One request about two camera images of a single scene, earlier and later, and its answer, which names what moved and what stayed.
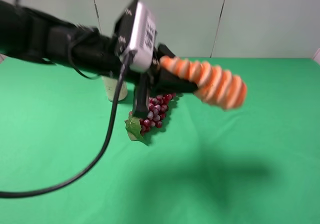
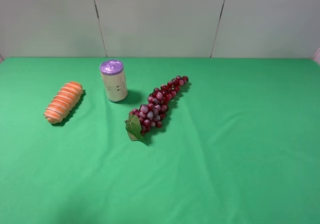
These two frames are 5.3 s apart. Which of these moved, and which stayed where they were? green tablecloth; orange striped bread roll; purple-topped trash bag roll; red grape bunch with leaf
Moved: orange striped bread roll
Stayed: green tablecloth; red grape bunch with leaf; purple-topped trash bag roll
